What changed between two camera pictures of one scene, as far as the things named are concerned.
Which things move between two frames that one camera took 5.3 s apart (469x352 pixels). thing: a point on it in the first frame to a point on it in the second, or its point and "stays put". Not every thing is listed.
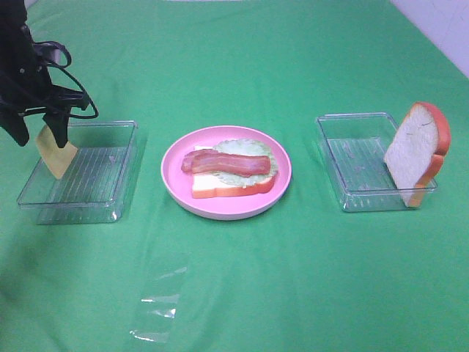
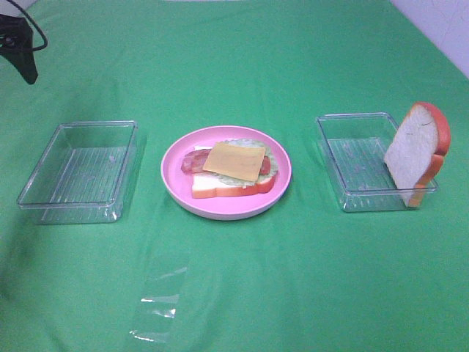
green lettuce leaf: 246,147 stays put
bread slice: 207,185 stays put
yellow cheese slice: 57,158 to 239,160
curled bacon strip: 204,160 stays put
